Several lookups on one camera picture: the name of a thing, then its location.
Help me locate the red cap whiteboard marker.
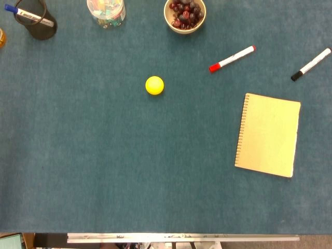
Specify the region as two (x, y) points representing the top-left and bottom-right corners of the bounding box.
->
(209, 45), (257, 74)

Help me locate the blue cap whiteboard marker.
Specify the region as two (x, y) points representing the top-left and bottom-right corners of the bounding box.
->
(4, 4), (55, 27)

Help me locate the dark red cherries pile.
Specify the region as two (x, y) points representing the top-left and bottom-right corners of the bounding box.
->
(169, 0), (204, 29)

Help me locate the beige bowl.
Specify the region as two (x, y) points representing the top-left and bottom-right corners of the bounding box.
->
(163, 0), (207, 34)

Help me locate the aluminium table edge rail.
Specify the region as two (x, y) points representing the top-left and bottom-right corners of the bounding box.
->
(66, 232), (300, 244)

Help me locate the green box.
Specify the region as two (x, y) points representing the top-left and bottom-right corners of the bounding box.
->
(0, 232), (24, 249)

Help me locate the tan spiral notebook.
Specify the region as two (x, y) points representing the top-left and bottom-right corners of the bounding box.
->
(234, 92), (302, 178)

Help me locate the clear plastic jar of clips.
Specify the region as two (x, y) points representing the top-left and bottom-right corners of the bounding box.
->
(86, 0), (127, 29)

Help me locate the black mesh pen holder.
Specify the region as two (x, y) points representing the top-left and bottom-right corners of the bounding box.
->
(13, 0), (58, 41)

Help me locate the yellow ball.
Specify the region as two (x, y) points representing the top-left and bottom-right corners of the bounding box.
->
(145, 75), (165, 96)

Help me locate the black cap whiteboard marker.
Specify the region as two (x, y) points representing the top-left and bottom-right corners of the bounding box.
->
(290, 47), (332, 82)

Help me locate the blue felt table cloth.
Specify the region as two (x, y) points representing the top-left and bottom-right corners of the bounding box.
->
(0, 0), (332, 234)

